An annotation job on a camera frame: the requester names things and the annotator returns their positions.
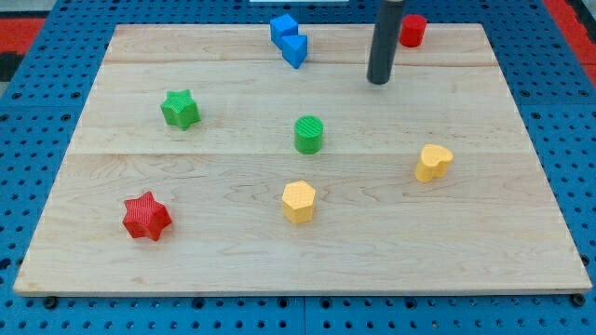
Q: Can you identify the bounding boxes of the yellow heart block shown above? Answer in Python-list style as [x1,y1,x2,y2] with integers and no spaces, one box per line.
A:
[414,144,454,182]

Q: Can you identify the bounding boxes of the yellow hexagon block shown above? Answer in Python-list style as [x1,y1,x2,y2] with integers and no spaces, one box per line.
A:
[281,181,316,224]

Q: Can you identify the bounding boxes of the green cylinder block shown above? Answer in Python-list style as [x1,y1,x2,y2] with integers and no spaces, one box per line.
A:
[294,115,324,154]

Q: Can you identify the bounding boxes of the light wooden board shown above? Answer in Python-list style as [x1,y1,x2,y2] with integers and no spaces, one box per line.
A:
[14,23,592,297]

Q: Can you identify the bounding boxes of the blue triangular prism block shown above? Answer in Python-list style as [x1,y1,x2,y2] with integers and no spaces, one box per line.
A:
[281,34,308,69]

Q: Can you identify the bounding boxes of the green star block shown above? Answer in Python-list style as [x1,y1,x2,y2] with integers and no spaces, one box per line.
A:
[160,89,201,130]

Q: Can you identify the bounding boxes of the blue cube block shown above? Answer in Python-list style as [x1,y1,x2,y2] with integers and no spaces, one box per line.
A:
[269,14,299,48]

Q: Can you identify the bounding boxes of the red star block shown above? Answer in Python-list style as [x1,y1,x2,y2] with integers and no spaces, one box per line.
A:
[122,192,172,241]

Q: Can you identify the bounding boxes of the red cylinder block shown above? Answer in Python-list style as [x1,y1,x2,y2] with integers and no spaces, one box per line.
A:
[399,14,427,47]

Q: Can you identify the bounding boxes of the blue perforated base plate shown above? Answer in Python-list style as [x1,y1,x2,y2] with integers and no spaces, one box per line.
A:
[1,1,595,334]

